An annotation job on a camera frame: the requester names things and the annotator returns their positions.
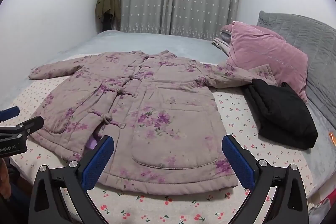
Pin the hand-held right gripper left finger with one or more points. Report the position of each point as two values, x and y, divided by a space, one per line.
98 161

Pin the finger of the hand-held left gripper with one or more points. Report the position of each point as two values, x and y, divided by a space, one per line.
9 112
29 124

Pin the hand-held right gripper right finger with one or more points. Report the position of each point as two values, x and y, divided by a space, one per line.
237 161

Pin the floral padded jacket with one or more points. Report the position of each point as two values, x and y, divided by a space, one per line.
157 108

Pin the person's dark clothing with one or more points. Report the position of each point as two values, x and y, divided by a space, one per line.
15 200

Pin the cherry print bed sheet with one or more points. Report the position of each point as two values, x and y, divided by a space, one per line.
183 211

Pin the small orange object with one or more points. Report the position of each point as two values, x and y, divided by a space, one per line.
332 138

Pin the pink velvet quilt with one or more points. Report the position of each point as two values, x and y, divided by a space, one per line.
262 56

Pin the folded beige blanket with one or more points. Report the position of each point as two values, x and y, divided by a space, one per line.
220 43

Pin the dark hanging garment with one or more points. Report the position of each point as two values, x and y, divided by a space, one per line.
107 22

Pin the pale blue fleece blanket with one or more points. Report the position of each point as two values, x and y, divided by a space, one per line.
157 43

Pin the grey quilted pillow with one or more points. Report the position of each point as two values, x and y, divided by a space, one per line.
315 43

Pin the olive green hanging jacket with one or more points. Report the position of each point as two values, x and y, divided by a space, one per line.
107 1

